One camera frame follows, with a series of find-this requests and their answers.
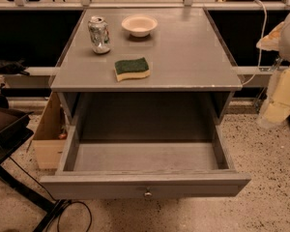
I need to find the cardboard box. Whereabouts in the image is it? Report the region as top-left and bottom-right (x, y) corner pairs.
(33, 93), (67, 169)

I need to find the open grey top drawer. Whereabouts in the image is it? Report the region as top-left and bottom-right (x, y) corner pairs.
(41, 128), (251, 199)

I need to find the grey wooden cabinet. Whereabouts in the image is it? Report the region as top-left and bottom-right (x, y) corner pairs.
(51, 8), (242, 143)

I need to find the green and yellow sponge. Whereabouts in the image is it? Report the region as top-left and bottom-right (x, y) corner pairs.
(115, 57), (150, 82)

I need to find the crushed aluminium soda can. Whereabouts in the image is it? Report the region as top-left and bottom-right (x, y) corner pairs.
(88, 15), (110, 54)

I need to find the white ceramic bowl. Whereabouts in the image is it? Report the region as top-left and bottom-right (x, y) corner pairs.
(122, 14), (158, 38)

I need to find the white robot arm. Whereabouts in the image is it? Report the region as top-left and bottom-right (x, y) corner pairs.
(256, 13), (290, 129)

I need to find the silver drawer knob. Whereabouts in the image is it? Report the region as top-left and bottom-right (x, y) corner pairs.
(143, 188), (153, 198)

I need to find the black floor cable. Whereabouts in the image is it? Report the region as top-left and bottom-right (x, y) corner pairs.
(8, 157), (94, 232)

